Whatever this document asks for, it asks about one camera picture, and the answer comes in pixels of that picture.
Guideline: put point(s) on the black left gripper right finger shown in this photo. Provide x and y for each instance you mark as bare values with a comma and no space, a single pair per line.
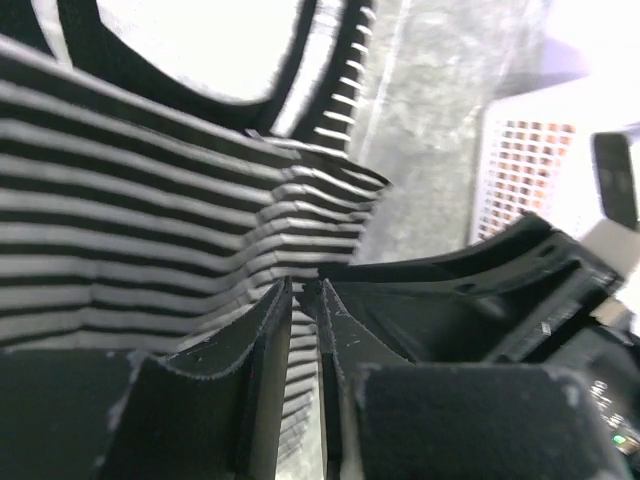
368,413

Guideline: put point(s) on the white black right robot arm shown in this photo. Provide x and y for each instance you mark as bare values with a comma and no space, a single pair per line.
510,359

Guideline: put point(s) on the purple striped tank top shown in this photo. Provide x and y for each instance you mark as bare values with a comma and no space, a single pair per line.
139,217

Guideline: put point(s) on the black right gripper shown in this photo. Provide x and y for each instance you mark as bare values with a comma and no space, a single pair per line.
488,300

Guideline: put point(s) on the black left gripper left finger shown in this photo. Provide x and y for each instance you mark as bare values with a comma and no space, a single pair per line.
234,386

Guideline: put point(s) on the white plastic laundry basket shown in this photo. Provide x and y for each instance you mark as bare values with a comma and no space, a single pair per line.
535,154

